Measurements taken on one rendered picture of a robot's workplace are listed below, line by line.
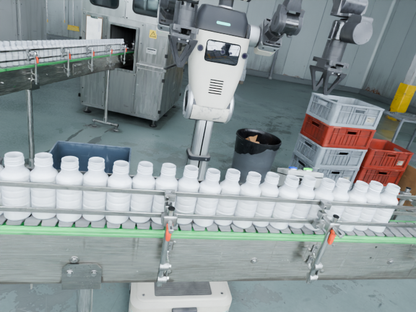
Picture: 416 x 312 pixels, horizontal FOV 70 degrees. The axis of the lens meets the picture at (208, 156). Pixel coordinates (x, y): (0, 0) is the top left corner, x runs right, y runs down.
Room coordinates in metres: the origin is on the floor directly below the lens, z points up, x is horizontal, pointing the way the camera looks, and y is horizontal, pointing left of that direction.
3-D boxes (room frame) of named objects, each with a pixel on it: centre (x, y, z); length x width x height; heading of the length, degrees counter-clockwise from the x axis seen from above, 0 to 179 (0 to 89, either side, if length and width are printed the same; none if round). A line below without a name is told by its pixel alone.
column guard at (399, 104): (9.49, -5.46, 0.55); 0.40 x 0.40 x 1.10; 15
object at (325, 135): (3.09, -1.28, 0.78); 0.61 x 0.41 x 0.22; 112
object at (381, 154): (3.37, -1.92, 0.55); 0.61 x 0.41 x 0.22; 108
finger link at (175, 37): (0.80, 0.12, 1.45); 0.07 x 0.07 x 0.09; 15
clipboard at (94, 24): (4.24, 1.86, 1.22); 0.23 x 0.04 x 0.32; 87
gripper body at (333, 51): (0.96, -0.30, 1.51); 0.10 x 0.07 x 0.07; 15
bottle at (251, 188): (0.75, -0.14, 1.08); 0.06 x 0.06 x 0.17
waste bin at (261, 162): (2.81, -0.45, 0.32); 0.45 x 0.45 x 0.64
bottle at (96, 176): (0.64, 0.26, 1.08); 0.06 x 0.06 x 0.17
